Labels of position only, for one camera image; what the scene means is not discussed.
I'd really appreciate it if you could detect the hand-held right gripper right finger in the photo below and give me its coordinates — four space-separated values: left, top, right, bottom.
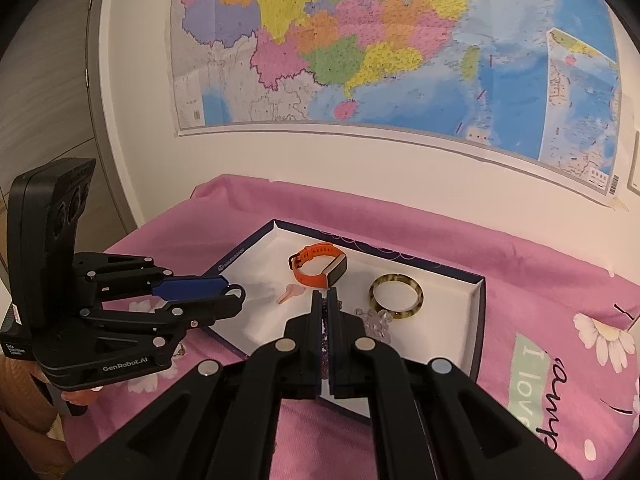
327 289 581 480

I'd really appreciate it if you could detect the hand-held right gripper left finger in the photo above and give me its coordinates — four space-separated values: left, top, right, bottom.
62 290 323 480

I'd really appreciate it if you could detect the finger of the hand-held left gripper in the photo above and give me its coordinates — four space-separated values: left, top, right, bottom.
74 252 230 306
80 294 246 350

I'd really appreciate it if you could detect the purple beaded bracelet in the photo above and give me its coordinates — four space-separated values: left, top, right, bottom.
320 302 333 395

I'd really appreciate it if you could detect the clear crystal bead bracelet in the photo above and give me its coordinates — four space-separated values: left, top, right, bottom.
352 307 393 343

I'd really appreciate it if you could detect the pale pink hair clip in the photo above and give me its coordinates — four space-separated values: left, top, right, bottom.
276 284 307 306

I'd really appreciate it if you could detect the orange wrist watch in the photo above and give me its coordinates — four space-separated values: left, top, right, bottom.
287 242 347 289

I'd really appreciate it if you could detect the tortoiseshell bangle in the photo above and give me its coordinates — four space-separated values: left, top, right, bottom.
368 273 426 321

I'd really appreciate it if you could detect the dark blue cardboard box tray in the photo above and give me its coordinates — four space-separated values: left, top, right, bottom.
200 219 487 426

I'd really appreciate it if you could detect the person's left forearm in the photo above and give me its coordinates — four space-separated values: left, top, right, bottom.
0 357 71 480

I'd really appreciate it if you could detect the person's left hand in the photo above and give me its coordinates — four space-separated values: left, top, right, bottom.
60 385 103 407

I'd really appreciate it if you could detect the grey wooden door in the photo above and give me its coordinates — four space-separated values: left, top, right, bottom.
0 0 138 321

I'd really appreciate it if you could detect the pink floral tablecloth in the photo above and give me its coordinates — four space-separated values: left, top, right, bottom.
60 174 640 480

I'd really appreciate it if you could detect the colourful wall map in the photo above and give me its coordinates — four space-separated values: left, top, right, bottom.
167 0 623 211

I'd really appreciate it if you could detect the white wall socket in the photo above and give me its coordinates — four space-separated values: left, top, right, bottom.
627 127 640 191

